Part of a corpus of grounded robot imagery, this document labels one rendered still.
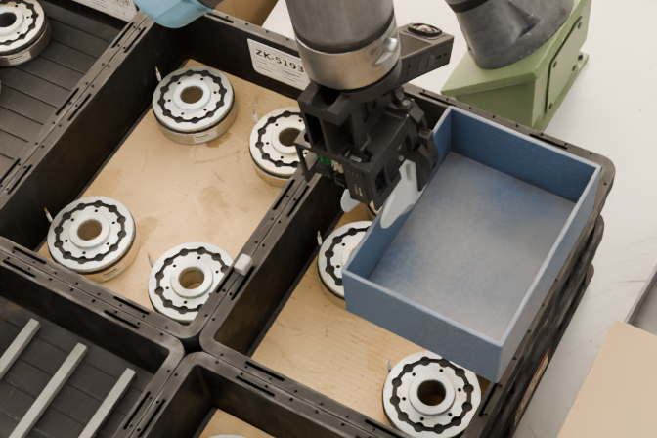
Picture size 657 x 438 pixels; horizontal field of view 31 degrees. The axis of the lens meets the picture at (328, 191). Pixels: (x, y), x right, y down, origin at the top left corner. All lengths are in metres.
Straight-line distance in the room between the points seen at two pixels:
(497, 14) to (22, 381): 0.72
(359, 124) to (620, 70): 0.85
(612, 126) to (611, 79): 0.08
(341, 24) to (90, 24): 0.87
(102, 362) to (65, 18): 0.53
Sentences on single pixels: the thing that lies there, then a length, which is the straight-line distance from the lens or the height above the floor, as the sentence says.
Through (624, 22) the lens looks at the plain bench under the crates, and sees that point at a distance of 1.75.
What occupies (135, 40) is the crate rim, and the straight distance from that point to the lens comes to 1.48.
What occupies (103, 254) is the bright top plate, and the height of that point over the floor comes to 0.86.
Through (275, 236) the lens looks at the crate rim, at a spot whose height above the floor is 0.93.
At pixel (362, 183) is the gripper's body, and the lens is 0.92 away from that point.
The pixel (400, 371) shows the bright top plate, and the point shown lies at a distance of 1.25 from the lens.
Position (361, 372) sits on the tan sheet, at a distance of 1.28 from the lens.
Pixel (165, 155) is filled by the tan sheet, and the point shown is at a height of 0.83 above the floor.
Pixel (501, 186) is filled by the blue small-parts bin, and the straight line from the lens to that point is 1.11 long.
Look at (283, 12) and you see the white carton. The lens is 1.65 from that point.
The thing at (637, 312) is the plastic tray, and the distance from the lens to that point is 1.47.
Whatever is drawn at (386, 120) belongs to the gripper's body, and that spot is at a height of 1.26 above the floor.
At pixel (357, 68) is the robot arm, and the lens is 0.84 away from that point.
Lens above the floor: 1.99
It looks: 55 degrees down
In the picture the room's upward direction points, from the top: 9 degrees counter-clockwise
